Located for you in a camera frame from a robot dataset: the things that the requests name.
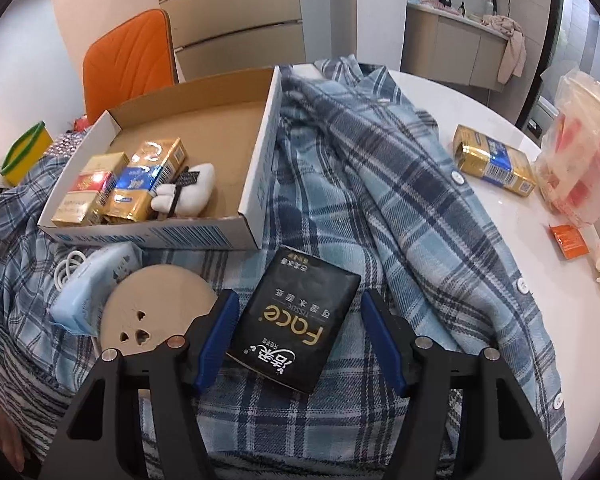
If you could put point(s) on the black door frame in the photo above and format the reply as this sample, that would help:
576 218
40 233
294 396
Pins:
555 45

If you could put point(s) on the cardboard box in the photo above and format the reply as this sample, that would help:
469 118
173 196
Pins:
190 125

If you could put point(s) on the beige vanity cabinet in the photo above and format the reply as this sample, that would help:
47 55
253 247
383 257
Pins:
445 45

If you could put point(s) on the round wooden board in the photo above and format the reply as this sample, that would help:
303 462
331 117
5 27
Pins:
165 300

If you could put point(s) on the beige refrigerator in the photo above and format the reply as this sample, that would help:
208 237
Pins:
230 10

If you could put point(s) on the orange padded chair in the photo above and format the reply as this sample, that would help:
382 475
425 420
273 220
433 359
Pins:
125 60

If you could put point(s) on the yellow bin with green rim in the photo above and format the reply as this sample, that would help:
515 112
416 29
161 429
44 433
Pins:
25 152

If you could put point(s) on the beige towel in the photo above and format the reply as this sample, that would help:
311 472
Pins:
510 45

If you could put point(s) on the light blue power strip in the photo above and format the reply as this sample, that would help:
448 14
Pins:
95 285

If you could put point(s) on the black tissue packet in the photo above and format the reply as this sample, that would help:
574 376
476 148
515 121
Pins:
290 320

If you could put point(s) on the clear plastic bag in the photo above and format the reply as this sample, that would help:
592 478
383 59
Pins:
580 160

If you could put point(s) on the white plush toy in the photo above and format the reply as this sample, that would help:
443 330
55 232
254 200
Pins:
190 190

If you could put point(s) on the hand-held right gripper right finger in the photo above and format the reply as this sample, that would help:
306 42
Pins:
380 340

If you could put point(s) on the blue plaid shirt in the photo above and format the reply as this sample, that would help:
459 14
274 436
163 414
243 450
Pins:
380 200

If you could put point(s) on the small orange sachet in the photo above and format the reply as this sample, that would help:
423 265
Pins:
570 242

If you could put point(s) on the small red pouch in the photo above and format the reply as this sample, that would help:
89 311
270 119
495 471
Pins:
82 123

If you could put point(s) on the gold blue tissue packet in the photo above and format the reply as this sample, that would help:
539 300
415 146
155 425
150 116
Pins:
495 160
140 180

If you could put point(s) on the person's left hand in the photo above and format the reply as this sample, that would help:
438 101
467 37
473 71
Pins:
0 430

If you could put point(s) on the white red paper cup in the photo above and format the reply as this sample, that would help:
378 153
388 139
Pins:
590 155

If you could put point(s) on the sequined pouch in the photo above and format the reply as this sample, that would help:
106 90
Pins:
65 144

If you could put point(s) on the grey striped blanket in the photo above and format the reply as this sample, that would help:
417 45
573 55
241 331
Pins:
35 360

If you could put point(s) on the gold red tissue packet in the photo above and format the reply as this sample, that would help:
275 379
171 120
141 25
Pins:
82 195

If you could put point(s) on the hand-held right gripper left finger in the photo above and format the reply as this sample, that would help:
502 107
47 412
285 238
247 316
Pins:
215 340

